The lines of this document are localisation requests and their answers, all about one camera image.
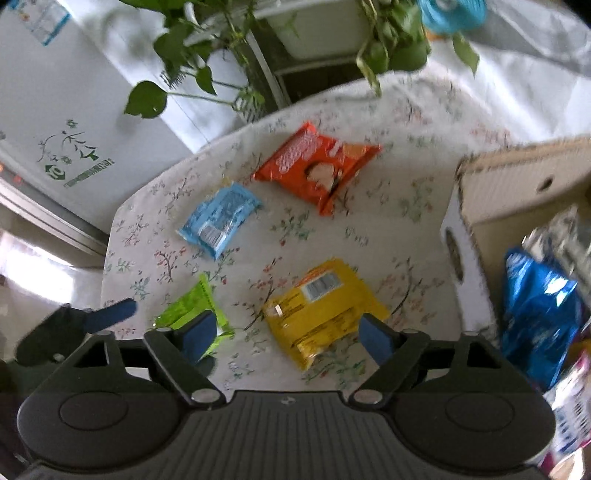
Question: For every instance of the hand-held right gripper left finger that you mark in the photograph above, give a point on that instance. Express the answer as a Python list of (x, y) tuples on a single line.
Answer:
[(201, 332)]

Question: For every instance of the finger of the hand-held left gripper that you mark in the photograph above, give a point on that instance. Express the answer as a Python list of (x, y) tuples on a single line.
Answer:
[(115, 311)]

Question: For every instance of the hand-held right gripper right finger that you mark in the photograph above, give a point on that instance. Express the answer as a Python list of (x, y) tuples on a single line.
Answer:
[(376, 341)]

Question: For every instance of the green snack packet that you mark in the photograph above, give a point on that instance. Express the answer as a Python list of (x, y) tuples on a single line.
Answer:
[(184, 308)]

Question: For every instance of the yellow snack packet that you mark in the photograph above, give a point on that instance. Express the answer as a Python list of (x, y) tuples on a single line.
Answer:
[(314, 314)]

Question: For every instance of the blue-purple foil snack packet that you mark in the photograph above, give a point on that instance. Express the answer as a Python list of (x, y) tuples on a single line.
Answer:
[(540, 314)]

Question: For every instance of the cardboard box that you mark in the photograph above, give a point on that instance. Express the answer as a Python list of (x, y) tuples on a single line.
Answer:
[(508, 194)]

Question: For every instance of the cream bread packet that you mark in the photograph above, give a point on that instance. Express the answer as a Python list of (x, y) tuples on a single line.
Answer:
[(556, 237)]

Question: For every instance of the light blue snack packet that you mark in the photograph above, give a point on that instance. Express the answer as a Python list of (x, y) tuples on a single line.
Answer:
[(219, 221)]

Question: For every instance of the floral tablecloth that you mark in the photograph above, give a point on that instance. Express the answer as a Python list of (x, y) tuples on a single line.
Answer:
[(286, 230)]

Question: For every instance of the orange snack packet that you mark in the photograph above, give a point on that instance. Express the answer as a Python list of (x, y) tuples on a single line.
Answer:
[(295, 161)]

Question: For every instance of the white refrigerator with tree print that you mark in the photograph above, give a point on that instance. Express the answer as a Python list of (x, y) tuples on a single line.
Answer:
[(69, 115)]

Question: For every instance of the pink snack packet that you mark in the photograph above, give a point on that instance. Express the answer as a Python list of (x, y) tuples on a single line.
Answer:
[(575, 406)]

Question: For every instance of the white metal plant stand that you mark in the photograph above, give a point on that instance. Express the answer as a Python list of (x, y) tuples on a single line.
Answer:
[(268, 78)]

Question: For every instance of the green pothos plant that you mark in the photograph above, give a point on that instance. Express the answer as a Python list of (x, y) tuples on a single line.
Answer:
[(184, 41)]

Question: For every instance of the clear plastic table cover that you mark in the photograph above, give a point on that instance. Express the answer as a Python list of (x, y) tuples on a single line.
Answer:
[(531, 83)]

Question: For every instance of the white planter box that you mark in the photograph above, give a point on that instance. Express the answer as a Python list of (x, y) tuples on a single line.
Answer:
[(314, 27)]

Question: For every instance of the light blue round object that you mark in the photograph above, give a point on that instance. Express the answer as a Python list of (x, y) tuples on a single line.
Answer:
[(450, 13)]

